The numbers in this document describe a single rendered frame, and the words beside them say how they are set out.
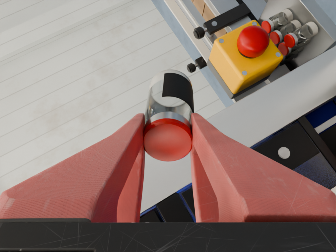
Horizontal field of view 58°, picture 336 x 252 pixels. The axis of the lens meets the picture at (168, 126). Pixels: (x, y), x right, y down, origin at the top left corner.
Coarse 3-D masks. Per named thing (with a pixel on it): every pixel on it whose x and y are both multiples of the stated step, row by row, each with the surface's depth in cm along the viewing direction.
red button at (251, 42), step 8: (240, 32) 40; (248, 32) 39; (256, 32) 39; (264, 32) 39; (240, 40) 39; (248, 40) 39; (256, 40) 38; (264, 40) 39; (240, 48) 40; (248, 48) 39; (256, 48) 39; (264, 48) 39; (248, 56) 40; (256, 56) 40
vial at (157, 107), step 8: (160, 72) 15; (168, 72) 15; (176, 72) 15; (152, 80) 15; (160, 80) 14; (152, 88) 14; (160, 88) 14; (152, 96) 13; (160, 96) 13; (168, 96) 13; (152, 104) 13; (160, 104) 12; (168, 104) 12; (176, 104) 12; (184, 104) 13; (152, 112) 13; (160, 112) 12; (168, 112) 12; (176, 112) 12; (184, 112) 13; (192, 112) 13; (152, 120) 12; (184, 120) 12; (144, 128) 12
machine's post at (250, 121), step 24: (288, 72) 42; (312, 72) 41; (264, 96) 40; (288, 96) 40; (312, 96) 40; (216, 120) 39; (240, 120) 39; (264, 120) 39; (288, 120) 39; (168, 168) 37; (144, 192) 36; (168, 192) 36
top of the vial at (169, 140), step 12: (156, 120) 12; (168, 120) 12; (144, 132) 12; (156, 132) 12; (168, 132) 12; (180, 132) 12; (144, 144) 12; (156, 144) 12; (168, 144) 12; (180, 144) 12; (156, 156) 12; (168, 156) 12; (180, 156) 12
